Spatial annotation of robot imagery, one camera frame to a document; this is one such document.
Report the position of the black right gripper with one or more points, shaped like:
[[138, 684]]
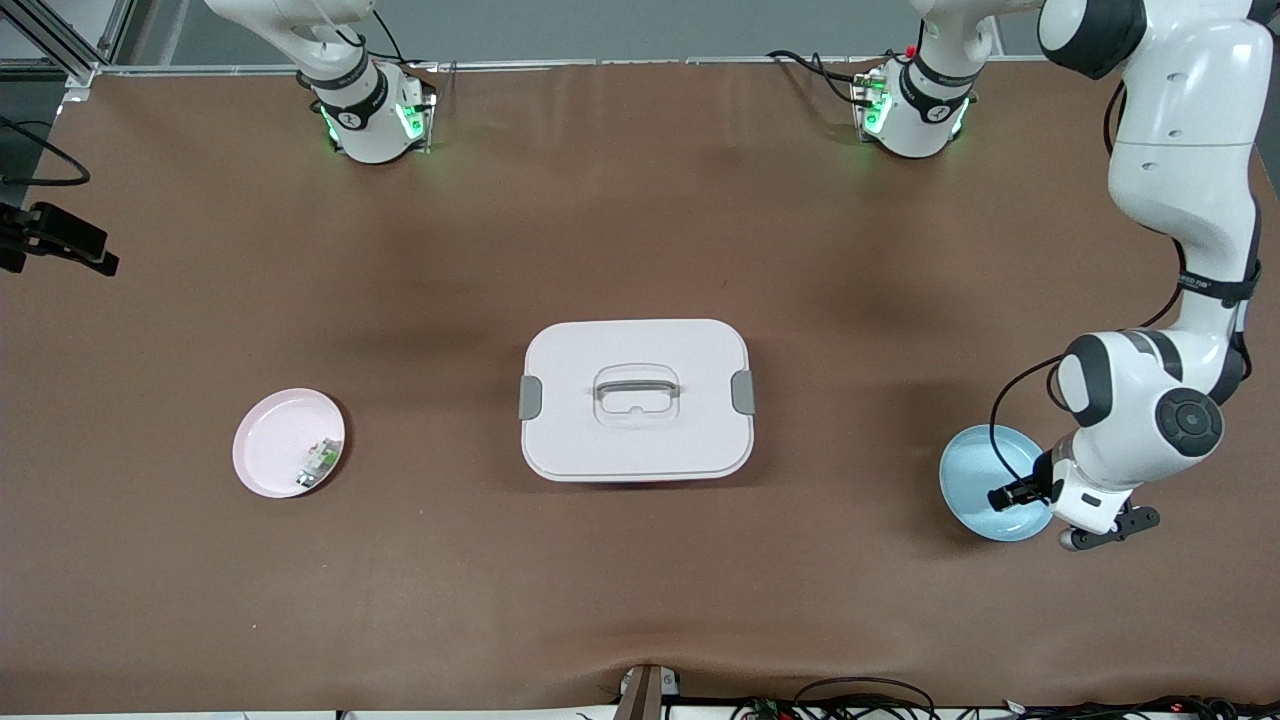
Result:
[[40, 230]]

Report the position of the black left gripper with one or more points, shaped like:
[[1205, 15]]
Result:
[[1040, 482]]

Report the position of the orange and black push-button switch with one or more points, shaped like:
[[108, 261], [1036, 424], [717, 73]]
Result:
[[1015, 497]]

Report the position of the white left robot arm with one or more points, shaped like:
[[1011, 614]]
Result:
[[1180, 150]]

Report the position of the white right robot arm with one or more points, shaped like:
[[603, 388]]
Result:
[[365, 120]]

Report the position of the light blue round plate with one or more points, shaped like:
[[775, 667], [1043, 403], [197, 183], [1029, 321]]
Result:
[[970, 470]]

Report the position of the pink round plate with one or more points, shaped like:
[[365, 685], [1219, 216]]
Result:
[[270, 440]]

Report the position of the small green electrical component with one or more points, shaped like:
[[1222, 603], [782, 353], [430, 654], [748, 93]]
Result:
[[318, 462]]

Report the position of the white lidded storage box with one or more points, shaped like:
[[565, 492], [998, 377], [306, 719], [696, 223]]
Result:
[[640, 440]]

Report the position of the aluminium frame profile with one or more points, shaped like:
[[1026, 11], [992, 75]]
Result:
[[85, 75]]

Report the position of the metal table edge bracket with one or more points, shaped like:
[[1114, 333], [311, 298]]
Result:
[[640, 695]]

